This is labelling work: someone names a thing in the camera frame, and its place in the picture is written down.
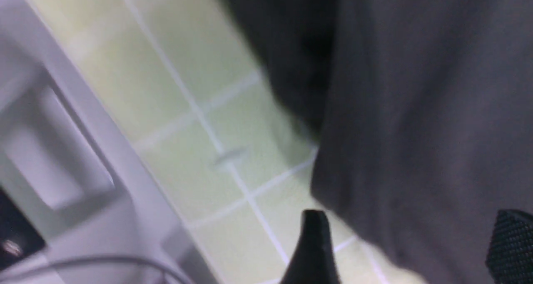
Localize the dark gray long-sleeve top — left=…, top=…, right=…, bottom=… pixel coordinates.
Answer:
left=223, top=0, right=532, bottom=284

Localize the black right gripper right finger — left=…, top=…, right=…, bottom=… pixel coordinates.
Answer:
left=486, top=209, right=533, bottom=284

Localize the light green checkered tablecloth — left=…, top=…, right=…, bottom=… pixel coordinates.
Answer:
left=17, top=0, right=425, bottom=284

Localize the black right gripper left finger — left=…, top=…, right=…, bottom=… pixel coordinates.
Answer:
left=280, top=209, right=340, bottom=284

